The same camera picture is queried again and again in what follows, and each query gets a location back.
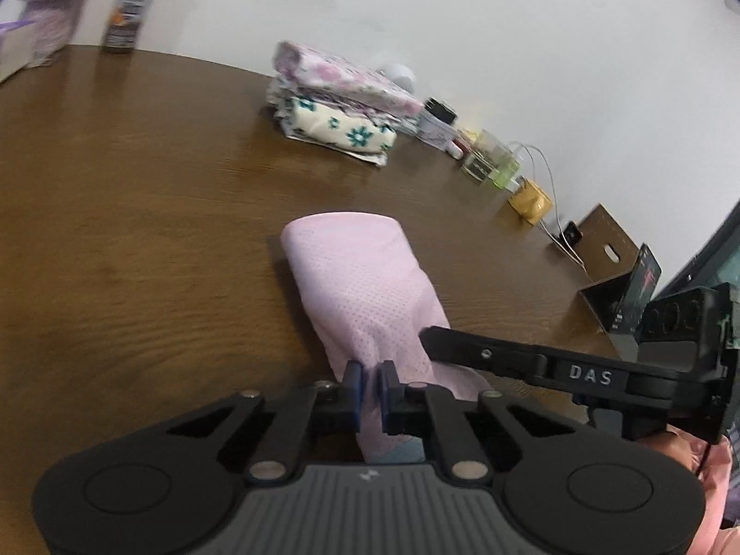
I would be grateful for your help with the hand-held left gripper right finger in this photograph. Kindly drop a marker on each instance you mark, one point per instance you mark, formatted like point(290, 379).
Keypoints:
point(386, 393)

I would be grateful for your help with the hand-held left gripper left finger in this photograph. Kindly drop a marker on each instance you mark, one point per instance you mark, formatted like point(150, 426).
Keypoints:
point(355, 390)

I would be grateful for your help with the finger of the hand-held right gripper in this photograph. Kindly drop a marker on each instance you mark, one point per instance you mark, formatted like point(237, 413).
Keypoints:
point(474, 352)

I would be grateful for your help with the pink and blue mesh garment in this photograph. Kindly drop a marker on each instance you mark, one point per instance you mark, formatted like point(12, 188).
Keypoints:
point(364, 277)

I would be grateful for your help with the person's right forearm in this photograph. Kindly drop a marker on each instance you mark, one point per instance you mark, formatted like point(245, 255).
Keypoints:
point(720, 503)

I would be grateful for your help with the person's right hand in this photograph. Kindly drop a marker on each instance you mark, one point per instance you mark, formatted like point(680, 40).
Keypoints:
point(682, 445)

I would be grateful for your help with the black box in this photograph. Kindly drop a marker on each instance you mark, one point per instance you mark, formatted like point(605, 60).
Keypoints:
point(636, 295)

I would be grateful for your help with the brown cardboard box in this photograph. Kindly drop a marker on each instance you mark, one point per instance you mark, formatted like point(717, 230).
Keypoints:
point(601, 237)

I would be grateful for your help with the small black plug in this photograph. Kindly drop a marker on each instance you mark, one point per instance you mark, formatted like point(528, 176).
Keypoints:
point(571, 232)

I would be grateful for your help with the yellow mug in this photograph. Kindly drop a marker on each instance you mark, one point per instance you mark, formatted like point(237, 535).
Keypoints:
point(529, 202)

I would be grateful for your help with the green small bottle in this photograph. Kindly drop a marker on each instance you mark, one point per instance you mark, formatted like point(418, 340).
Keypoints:
point(506, 173)

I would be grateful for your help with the glass cup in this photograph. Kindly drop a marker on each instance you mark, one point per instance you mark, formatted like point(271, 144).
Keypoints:
point(483, 165)

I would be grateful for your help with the red and white tube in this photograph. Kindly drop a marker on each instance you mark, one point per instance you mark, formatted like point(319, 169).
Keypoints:
point(456, 151)

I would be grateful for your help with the grey tin box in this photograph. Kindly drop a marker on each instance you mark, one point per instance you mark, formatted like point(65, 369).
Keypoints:
point(433, 133)

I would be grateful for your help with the black rectangular device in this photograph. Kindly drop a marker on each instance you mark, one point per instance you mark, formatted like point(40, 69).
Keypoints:
point(439, 110)

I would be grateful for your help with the cream flowered folded cloth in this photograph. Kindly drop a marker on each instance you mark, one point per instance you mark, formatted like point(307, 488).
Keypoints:
point(341, 127)

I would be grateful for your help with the pink floral folded cloth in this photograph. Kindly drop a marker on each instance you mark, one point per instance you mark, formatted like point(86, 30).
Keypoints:
point(341, 75)

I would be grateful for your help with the tea bottle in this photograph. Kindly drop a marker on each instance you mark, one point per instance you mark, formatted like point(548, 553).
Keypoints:
point(130, 6)

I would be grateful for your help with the purple fuzzy vase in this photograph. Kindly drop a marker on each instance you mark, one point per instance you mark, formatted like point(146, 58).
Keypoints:
point(52, 23)

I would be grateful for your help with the purple tissue box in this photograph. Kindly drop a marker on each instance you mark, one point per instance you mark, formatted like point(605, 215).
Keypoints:
point(14, 49)

